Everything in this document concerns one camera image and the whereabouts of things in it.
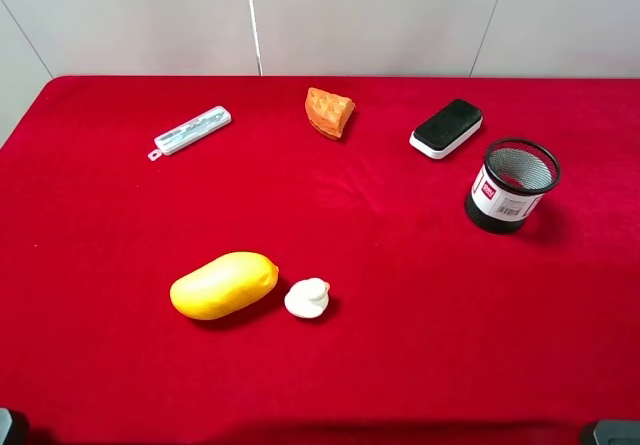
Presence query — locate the red table cloth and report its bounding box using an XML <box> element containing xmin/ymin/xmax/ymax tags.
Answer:
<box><xmin>1</xmin><ymin>76</ymin><xmax>639</xmax><ymax>444</ymax></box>

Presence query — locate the orange waffle piece toy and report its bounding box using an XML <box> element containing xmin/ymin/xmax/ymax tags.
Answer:
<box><xmin>304</xmin><ymin>87</ymin><xmax>355</xmax><ymax>140</ymax></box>

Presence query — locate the yellow mango toy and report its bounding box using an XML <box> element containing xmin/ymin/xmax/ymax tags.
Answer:
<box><xmin>169</xmin><ymin>251</ymin><xmax>279</xmax><ymax>321</ymax></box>

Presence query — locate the black mesh pen holder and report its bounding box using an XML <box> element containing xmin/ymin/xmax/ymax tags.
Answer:
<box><xmin>465</xmin><ymin>138</ymin><xmax>561</xmax><ymax>234</ymax></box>

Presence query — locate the small white duck toy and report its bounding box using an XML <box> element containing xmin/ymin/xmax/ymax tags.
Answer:
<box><xmin>284</xmin><ymin>278</ymin><xmax>330</xmax><ymax>319</ymax></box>

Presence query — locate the black white board eraser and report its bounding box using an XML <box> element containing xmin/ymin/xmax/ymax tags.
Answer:
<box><xmin>409</xmin><ymin>99</ymin><xmax>483</xmax><ymax>160</ymax></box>

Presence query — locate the grey plastic utensil case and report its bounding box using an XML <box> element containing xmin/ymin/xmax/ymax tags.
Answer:
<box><xmin>147</xmin><ymin>106</ymin><xmax>232</xmax><ymax>161</ymax></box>

